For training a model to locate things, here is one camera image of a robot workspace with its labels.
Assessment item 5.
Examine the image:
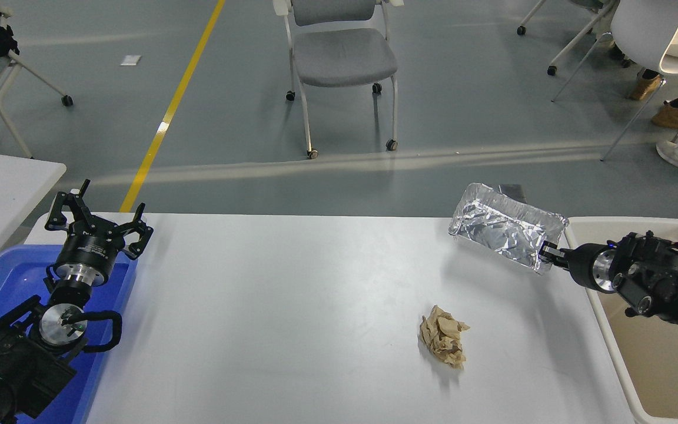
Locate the silver foil tray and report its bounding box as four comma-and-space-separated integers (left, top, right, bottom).
448, 183, 569, 276

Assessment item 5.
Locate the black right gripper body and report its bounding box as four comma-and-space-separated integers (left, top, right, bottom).
567, 243, 603, 289

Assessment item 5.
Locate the crumpled tan paper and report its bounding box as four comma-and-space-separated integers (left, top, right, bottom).
418, 305, 471, 370

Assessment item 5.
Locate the white shell chair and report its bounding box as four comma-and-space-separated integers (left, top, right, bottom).
553, 0, 678, 161

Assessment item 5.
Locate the white wheeled chair base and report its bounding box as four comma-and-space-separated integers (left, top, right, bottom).
517, 0, 619, 76

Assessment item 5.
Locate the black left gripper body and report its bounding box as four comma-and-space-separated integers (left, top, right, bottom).
54, 227, 121, 277

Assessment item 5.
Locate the large pale plastic bin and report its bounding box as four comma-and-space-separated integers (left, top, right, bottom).
564, 217, 678, 424

